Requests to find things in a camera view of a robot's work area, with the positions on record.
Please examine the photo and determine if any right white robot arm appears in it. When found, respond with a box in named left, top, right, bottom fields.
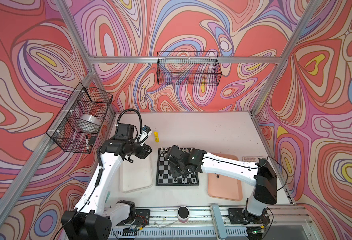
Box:
left=164, top=145, right=278, bottom=217

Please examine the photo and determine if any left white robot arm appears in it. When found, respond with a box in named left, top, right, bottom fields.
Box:
left=61, top=124, right=152, bottom=240

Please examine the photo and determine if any black white chess board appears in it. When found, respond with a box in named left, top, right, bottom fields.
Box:
left=155, top=148, right=200, bottom=187

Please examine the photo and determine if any white plastic tray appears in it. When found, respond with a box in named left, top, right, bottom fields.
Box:
left=119, top=156, right=153, bottom=194

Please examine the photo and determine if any yellow glue stick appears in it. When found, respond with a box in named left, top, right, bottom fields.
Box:
left=154, top=131, right=159, bottom=143

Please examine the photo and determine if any black marker pen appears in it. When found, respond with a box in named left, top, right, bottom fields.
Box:
left=85, top=135, right=89, bottom=152

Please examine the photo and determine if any clear tape roll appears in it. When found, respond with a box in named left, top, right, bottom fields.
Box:
left=80, top=114, right=101, bottom=126

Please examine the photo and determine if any black pink round speaker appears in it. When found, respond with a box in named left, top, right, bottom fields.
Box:
left=177, top=206, right=190, bottom=223

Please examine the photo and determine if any pink plastic tray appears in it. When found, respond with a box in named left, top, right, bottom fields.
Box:
left=207, top=153, right=244, bottom=202

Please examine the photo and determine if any pink white calculator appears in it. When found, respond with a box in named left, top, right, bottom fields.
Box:
left=242, top=156, right=265, bottom=163

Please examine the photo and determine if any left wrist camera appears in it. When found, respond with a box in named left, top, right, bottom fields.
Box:
left=137, top=125, right=152, bottom=146

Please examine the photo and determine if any black wire basket left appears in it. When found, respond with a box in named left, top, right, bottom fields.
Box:
left=46, top=83, right=113, bottom=154

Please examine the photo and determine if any black wire basket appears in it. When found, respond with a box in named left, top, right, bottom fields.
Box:
left=46, top=83, right=113, bottom=154
left=156, top=50, right=222, bottom=86

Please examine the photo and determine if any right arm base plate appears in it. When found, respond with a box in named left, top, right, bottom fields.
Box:
left=228, top=208, right=271, bottom=225

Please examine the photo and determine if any grey blue rail bracket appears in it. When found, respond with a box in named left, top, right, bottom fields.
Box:
left=210, top=203, right=228, bottom=240

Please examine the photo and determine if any black wire basket back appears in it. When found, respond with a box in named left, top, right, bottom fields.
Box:
left=156, top=50, right=222, bottom=86

